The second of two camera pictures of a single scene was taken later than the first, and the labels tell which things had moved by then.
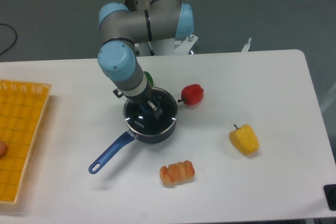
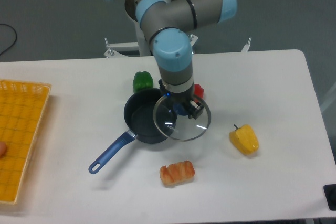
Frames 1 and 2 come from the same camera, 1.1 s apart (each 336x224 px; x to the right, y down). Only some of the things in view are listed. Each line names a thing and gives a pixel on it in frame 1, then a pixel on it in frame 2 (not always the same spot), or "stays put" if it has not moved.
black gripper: (139, 99) → (196, 107)
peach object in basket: (3, 149) stays put
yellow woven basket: (22, 107) stays put
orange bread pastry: (177, 173) stays put
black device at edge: (329, 194) stays put
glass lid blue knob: (140, 120) → (178, 127)
